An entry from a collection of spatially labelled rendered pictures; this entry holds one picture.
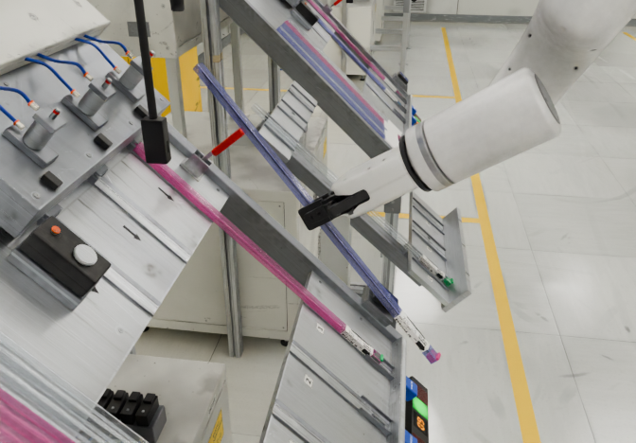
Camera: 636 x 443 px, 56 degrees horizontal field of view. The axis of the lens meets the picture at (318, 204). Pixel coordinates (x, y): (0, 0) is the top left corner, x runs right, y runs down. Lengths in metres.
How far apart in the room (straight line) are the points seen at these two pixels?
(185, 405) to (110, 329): 0.47
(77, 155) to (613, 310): 2.20
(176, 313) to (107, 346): 1.51
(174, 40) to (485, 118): 1.19
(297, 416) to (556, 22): 0.53
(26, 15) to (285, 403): 0.55
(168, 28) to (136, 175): 0.94
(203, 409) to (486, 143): 0.67
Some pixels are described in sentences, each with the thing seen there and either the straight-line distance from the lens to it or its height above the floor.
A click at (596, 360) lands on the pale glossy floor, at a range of 2.31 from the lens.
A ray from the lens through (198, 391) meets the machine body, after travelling 1.12.
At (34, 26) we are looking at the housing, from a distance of 0.80.
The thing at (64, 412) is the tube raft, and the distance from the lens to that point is 0.58.
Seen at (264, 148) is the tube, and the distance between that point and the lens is 0.80.
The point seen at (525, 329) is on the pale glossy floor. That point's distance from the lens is 2.36.
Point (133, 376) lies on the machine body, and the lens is 1.18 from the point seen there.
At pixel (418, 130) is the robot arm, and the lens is 0.71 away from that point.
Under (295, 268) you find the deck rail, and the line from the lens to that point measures 0.99.
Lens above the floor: 1.38
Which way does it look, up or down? 27 degrees down
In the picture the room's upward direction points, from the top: straight up
